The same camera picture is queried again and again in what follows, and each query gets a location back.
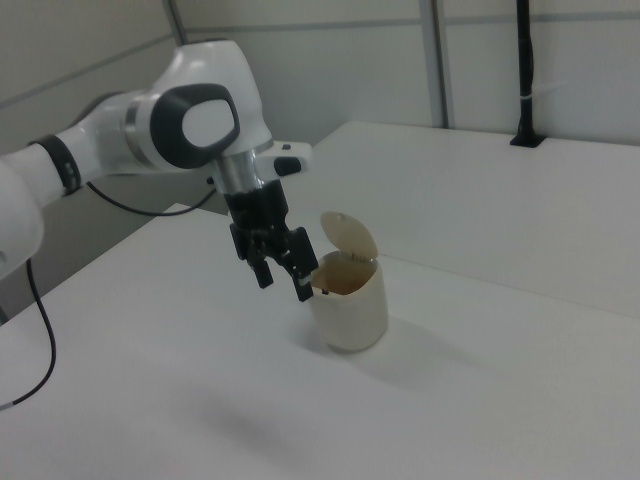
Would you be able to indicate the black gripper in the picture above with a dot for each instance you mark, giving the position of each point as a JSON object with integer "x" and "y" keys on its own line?
{"x": 257, "y": 207}

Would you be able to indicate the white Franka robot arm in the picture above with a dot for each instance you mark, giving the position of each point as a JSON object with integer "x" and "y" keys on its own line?
{"x": 210, "y": 75}

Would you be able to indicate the small cream bin with lid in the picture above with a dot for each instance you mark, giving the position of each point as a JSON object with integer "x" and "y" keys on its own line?
{"x": 356, "y": 315}

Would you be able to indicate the black pole on table clamp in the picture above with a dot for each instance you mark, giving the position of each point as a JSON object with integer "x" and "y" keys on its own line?
{"x": 525, "y": 65}

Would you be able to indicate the grey partition frame post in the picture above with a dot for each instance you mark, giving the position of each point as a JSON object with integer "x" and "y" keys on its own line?
{"x": 175, "y": 22}
{"x": 442, "y": 65}

